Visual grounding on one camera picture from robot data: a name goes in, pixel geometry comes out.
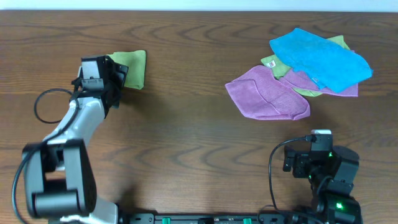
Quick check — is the green cloth under pile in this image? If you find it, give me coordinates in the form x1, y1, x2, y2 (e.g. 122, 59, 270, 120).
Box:
260, 35, 351, 98

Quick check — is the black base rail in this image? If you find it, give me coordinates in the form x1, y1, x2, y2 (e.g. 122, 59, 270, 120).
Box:
118, 213, 294, 224

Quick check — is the blue microfiber cloth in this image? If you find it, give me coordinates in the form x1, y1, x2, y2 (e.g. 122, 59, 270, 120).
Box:
269, 28, 373, 93

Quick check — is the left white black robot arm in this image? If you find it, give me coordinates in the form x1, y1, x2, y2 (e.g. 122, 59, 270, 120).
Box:
12, 55, 129, 223

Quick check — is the purple microfiber cloth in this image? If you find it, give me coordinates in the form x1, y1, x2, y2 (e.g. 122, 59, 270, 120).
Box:
224, 65, 359, 121

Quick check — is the lime green microfiber cloth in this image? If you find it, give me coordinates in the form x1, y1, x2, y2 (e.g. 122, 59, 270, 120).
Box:
109, 50, 147, 90

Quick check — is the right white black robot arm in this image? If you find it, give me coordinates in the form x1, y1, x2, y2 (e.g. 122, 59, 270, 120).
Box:
283, 146, 363, 224

